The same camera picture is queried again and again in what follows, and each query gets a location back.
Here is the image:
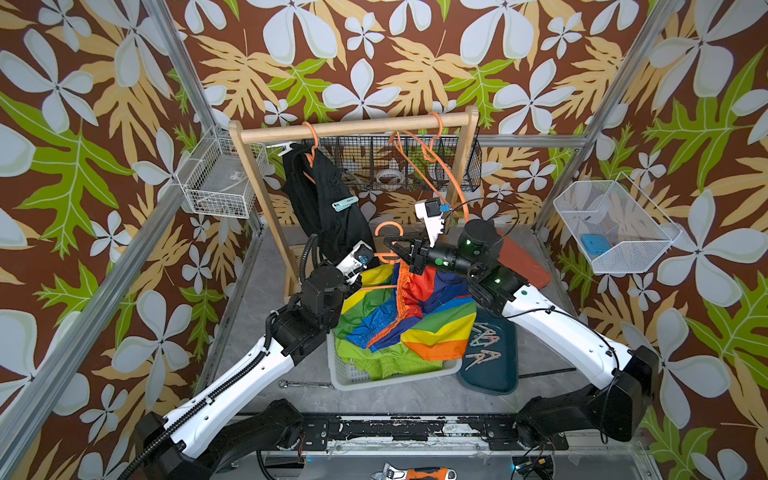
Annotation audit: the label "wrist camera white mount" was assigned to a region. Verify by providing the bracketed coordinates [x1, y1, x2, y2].
[336, 241, 375, 283]
[414, 199, 451, 247]

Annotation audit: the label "white mesh basket right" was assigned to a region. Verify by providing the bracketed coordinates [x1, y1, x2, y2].
[554, 174, 682, 275]

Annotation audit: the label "red plastic tool case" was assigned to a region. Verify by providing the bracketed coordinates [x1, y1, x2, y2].
[499, 237, 552, 290]

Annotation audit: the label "small silver wrench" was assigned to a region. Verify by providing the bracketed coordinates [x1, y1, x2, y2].
[278, 380, 335, 390]

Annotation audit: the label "mint clothespin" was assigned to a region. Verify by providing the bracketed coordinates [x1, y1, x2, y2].
[332, 195, 359, 212]

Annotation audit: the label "blue object in basket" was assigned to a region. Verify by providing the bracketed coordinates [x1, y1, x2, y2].
[581, 234, 613, 257]

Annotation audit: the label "dark teal tray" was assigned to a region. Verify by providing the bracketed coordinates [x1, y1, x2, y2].
[458, 309, 519, 396]

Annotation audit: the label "aluminium frame post left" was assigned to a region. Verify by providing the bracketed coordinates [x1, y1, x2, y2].
[1, 1, 251, 479]

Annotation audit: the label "orange hanger of black shorts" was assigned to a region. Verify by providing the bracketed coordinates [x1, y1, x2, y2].
[301, 122, 319, 181]

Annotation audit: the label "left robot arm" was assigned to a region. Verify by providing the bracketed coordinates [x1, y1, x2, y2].
[120, 241, 374, 479]

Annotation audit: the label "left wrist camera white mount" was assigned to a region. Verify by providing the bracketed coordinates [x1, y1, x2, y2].
[336, 241, 375, 283]

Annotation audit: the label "orange handled adjustable wrench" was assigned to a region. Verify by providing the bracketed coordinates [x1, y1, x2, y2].
[371, 463, 457, 480]

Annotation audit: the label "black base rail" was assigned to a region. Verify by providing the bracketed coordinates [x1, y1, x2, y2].
[197, 398, 601, 475]

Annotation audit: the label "black shorts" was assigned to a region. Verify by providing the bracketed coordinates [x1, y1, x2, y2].
[283, 143, 375, 264]

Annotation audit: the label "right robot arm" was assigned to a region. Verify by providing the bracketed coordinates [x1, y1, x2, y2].
[384, 219, 660, 447]

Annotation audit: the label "black rod on table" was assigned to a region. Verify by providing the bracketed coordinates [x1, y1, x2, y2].
[518, 367, 576, 380]

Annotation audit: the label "aluminium frame post right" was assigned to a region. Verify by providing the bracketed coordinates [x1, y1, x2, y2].
[533, 1, 679, 231]

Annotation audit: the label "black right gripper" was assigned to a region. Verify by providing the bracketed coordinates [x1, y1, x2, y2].
[387, 232, 486, 286]

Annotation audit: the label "rainbow striped shorts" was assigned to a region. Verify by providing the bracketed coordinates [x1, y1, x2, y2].
[334, 262, 478, 361]

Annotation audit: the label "orange hanger of rainbow shorts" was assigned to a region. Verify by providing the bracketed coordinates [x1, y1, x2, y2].
[361, 220, 405, 291]

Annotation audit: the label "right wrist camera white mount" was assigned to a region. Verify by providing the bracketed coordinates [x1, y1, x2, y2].
[414, 199, 451, 247]

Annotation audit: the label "white plastic laundry basket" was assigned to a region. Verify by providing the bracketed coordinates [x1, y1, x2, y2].
[326, 333, 462, 392]

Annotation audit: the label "lime green shorts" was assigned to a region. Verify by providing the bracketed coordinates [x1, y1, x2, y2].
[334, 339, 443, 381]

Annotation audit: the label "wooden clothes rack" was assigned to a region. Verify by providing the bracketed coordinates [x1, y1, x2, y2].
[228, 106, 479, 297]

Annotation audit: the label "aluminium frame post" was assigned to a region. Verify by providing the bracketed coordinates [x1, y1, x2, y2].
[533, 1, 679, 231]
[1, 1, 251, 479]

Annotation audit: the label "white wire basket left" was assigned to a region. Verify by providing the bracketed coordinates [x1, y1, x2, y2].
[177, 127, 264, 219]

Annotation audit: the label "black wire basket back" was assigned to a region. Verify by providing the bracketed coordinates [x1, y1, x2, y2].
[319, 134, 459, 193]

